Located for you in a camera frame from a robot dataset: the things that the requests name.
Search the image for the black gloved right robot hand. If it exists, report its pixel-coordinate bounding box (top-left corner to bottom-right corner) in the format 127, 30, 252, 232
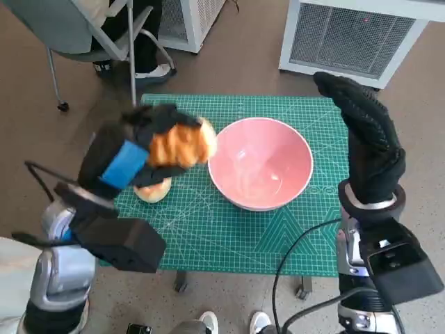
313, 72, 407, 209

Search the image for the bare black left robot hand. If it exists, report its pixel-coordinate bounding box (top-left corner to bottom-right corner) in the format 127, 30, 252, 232
76, 103, 206, 201

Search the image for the round toy bread bun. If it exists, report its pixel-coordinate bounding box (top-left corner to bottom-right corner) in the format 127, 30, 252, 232
133, 177, 172, 202

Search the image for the rectangular toy bread loaf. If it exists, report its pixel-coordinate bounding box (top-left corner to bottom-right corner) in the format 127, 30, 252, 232
145, 118, 219, 170

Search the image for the pink bowl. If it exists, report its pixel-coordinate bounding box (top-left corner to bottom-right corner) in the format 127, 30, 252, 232
207, 117, 314, 212

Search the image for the large white mesh cabinet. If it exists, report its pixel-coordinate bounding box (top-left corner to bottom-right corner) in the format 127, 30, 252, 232
277, 0, 430, 92

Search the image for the green cutting mat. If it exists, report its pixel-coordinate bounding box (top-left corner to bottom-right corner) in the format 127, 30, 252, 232
99, 93, 350, 278

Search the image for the person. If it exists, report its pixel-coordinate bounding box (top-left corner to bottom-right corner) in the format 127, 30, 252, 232
90, 0, 177, 84

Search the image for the cream cushion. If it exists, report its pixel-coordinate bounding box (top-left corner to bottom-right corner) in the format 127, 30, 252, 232
74, 0, 118, 27

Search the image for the table leg with caster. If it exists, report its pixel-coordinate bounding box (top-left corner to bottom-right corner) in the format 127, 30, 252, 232
175, 271, 191, 292
294, 277, 314, 300

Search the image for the grey chair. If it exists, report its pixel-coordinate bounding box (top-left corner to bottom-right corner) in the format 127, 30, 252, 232
5, 0, 175, 112

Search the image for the white fabric with red print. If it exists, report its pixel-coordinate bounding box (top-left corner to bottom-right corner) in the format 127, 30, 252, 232
0, 236, 46, 334

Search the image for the small white mesh cabinet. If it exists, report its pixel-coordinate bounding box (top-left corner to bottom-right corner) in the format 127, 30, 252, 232
158, 0, 227, 54

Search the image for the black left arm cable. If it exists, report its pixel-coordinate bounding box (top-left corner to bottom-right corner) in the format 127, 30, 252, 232
23, 160, 76, 202

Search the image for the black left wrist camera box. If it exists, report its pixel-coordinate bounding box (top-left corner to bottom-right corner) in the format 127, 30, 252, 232
54, 182, 167, 274

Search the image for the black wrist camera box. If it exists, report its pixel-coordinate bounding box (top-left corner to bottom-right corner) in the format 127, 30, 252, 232
359, 218, 445, 305
54, 182, 167, 274

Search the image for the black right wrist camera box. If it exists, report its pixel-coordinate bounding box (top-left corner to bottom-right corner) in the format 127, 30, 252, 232
359, 218, 445, 305

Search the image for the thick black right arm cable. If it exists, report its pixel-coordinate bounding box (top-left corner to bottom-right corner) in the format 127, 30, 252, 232
283, 294, 343, 334

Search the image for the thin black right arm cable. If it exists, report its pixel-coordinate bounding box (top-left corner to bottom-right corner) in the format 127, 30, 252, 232
272, 218, 343, 334

